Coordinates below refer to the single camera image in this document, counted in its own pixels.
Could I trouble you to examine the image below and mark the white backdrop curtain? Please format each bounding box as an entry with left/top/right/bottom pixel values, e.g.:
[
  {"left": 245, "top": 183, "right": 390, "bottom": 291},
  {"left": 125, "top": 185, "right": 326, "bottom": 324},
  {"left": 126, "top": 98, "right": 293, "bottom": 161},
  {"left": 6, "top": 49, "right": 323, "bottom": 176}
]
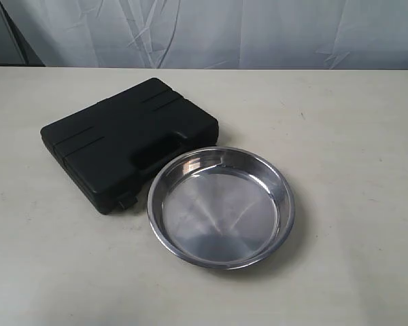
[{"left": 3, "top": 1, "right": 408, "bottom": 69}]

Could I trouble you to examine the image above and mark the dark vertical post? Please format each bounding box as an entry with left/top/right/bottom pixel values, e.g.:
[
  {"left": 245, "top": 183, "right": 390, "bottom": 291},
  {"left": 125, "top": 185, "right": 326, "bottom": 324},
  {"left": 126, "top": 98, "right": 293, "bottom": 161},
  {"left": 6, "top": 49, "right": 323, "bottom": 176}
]
[{"left": 0, "top": 1, "right": 45, "bottom": 67}]

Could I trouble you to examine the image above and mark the black plastic tool case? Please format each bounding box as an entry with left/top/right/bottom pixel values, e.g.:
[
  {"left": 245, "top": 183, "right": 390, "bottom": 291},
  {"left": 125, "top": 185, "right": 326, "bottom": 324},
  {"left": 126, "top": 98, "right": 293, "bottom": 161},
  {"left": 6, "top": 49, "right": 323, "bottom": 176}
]
[{"left": 40, "top": 77, "right": 219, "bottom": 215}]

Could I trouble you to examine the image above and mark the round stainless steel tray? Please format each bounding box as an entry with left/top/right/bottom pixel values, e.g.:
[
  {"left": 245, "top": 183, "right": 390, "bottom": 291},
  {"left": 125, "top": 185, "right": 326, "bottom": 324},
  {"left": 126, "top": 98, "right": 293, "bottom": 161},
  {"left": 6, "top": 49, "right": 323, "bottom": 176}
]
[{"left": 147, "top": 146, "right": 295, "bottom": 270}]

